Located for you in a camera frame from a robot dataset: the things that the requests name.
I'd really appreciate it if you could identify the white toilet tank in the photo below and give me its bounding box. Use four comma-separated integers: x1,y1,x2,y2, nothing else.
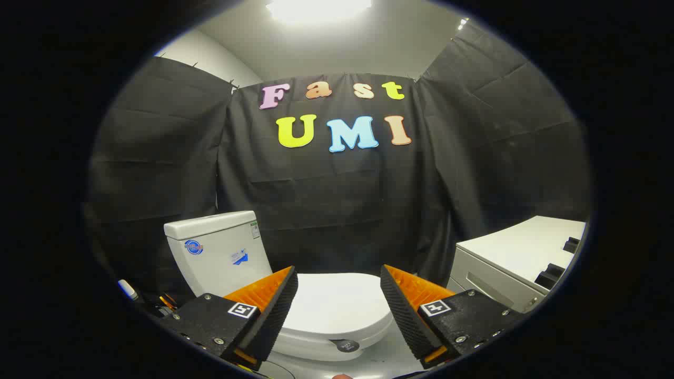
163,211,274,298

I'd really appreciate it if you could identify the white toilet lid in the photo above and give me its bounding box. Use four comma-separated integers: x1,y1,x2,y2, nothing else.
283,272,394,344

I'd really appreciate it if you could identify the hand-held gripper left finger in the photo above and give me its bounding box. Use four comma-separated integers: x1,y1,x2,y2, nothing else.
158,266,299,372

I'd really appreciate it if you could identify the white drawer cabinet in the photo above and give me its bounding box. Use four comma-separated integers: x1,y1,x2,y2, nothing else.
448,215,587,314

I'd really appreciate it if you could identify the ceiling light panel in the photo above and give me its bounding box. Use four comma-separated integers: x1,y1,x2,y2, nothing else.
265,0,373,23

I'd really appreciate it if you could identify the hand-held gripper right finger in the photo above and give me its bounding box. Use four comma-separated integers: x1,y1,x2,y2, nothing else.
380,264,527,370

